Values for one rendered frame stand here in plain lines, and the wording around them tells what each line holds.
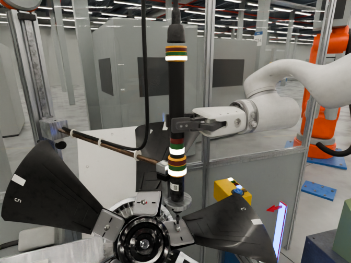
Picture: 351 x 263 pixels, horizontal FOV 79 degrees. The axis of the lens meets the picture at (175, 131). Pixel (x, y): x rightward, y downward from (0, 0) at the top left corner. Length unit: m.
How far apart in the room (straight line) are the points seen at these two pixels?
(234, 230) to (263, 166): 1.09
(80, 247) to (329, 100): 0.69
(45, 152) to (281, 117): 0.57
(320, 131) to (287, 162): 2.58
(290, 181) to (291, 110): 1.40
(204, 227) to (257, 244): 0.14
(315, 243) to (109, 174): 0.85
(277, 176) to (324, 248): 0.85
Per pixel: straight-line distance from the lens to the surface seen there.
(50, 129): 0.94
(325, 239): 1.13
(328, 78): 0.49
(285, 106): 0.59
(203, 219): 0.66
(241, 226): 0.68
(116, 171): 0.84
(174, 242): 0.59
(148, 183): 0.62
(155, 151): 0.65
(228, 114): 0.47
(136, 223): 0.54
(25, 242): 0.78
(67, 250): 0.72
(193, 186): 1.46
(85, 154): 0.87
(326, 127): 4.36
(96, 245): 0.71
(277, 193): 1.93
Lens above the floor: 1.60
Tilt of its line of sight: 17 degrees down
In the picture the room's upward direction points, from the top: 1 degrees counter-clockwise
